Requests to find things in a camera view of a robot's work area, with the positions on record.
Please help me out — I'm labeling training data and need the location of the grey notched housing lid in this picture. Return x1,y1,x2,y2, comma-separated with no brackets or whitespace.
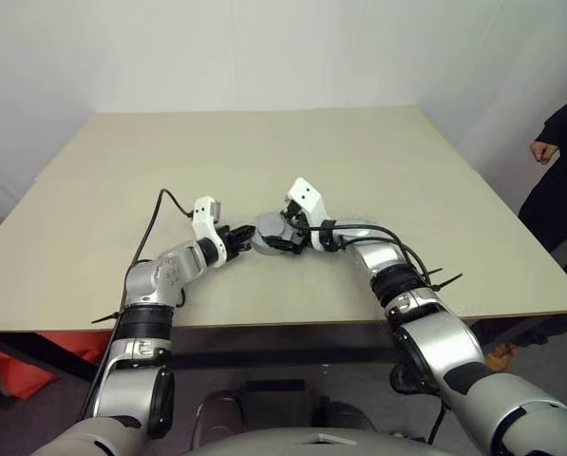
252,212,296,244

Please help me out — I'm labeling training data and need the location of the person's bare hand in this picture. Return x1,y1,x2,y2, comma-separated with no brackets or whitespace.
528,140,561,167

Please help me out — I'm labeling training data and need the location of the person in black clothes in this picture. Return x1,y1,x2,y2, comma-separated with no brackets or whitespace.
472,83,567,351

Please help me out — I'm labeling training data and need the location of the orange object under table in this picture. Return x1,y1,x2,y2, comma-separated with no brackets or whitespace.
0,331,113,398

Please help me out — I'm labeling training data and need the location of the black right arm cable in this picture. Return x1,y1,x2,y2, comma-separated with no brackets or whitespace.
306,221,431,286

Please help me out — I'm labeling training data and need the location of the tan shoe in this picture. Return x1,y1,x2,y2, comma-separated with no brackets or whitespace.
483,341,520,372

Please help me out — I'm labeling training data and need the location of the black table frame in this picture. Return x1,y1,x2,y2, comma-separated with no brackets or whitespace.
0,313,567,381

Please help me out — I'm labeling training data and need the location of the silver robot torso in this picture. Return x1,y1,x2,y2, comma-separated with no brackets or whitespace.
182,425,436,456

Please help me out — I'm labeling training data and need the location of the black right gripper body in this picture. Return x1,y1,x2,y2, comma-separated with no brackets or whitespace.
292,207,313,257

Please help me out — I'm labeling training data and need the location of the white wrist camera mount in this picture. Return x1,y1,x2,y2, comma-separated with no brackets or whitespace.
190,196,230,267
285,177,335,252

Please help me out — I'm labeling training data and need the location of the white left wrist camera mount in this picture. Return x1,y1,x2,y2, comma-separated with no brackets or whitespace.
190,196,230,267

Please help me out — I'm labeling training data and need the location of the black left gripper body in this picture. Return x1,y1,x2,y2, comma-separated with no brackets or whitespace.
211,202,240,263

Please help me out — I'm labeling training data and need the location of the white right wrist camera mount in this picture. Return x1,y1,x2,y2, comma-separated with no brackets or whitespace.
285,177,335,252

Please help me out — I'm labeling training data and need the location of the dark rounded shape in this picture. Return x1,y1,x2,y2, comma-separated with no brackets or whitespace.
195,389,244,446
311,401,377,434

